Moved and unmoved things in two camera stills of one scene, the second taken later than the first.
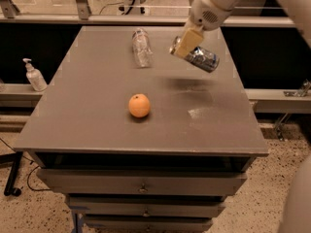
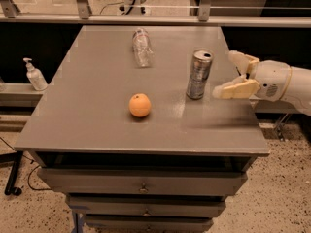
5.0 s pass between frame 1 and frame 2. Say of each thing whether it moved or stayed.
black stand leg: stayed
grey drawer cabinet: stayed
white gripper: moved
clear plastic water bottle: stayed
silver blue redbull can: moved
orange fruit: stayed
